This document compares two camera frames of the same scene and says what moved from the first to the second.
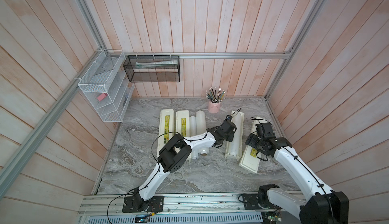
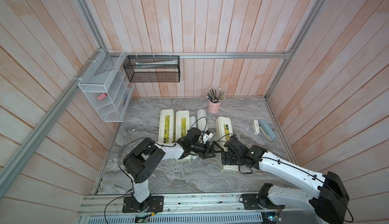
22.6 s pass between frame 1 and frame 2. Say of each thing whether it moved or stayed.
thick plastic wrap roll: stayed
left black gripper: moved
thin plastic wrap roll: stayed
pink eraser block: stayed
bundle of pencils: stayed
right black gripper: moved
